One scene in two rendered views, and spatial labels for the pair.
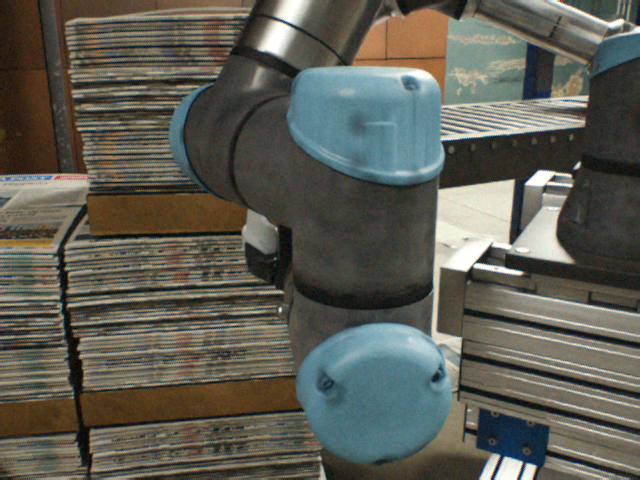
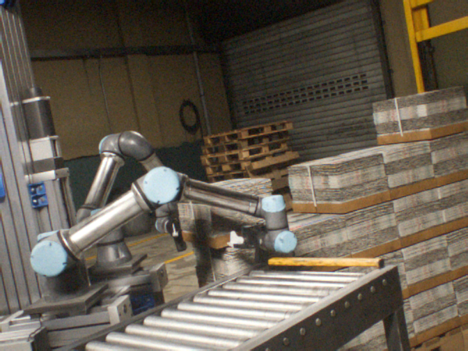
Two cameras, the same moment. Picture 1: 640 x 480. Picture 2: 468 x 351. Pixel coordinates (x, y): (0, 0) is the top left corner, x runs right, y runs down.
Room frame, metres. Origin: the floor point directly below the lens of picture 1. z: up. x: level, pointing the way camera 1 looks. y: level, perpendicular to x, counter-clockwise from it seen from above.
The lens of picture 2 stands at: (3.39, -0.67, 1.27)
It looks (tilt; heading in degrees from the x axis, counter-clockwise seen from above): 4 degrees down; 161
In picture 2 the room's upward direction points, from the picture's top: 11 degrees counter-clockwise
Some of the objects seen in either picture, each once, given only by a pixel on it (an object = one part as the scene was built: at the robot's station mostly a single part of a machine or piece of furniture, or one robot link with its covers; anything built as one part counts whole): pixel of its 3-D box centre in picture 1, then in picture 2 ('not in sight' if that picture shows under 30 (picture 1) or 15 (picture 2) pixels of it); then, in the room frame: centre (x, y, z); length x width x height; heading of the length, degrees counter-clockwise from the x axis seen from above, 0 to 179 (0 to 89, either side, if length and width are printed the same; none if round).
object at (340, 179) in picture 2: not in sight; (336, 183); (0.77, 0.72, 0.95); 0.38 x 0.29 x 0.23; 10
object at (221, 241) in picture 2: not in sight; (239, 233); (0.98, 0.13, 0.86); 0.29 x 0.16 x 0.04; 96
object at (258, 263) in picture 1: (277, 260); not in sight; (0.53, 0.04, 0.86); 0.09 x 0.05 x 0.02; 34
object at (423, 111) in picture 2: not in sight; (436, 216); (0.67, 1.31, 0.65); 0.39 x 0.30 x 1.29; 9
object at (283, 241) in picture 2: not in sight; (280, 240); (1.44, 0.12, 0.88); 0.11 x 0.08 x 0.09; 7
